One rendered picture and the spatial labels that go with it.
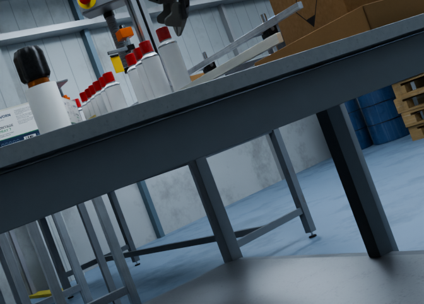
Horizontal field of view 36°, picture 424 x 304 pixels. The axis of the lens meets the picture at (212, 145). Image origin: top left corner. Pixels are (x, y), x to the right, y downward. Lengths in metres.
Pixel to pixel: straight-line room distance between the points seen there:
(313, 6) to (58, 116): 0.73
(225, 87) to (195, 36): 7.41
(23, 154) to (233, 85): 0.26
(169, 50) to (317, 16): 0.40
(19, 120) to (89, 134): 1.33
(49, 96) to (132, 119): 1.11
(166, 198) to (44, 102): 5.55
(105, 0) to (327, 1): 0.88
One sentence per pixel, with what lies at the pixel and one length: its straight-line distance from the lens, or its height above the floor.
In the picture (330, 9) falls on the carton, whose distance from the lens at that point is 1.51.
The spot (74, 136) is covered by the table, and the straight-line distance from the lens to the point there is 0.70.
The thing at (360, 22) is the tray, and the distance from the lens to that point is 1.00.
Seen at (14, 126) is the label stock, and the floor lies 1.01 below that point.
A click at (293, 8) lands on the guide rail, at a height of 0.95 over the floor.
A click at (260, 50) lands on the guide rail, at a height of 0.90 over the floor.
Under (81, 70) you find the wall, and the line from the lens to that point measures 7.16.
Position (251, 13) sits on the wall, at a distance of 8.95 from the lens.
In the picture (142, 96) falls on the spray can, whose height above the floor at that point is 0.95.
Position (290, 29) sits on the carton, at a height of 0.96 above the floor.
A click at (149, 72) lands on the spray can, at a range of 1.82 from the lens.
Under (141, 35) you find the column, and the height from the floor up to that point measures 1.16.
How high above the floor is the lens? 0.76
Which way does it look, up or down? level
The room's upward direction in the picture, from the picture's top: 20 degrees counter-clockwise
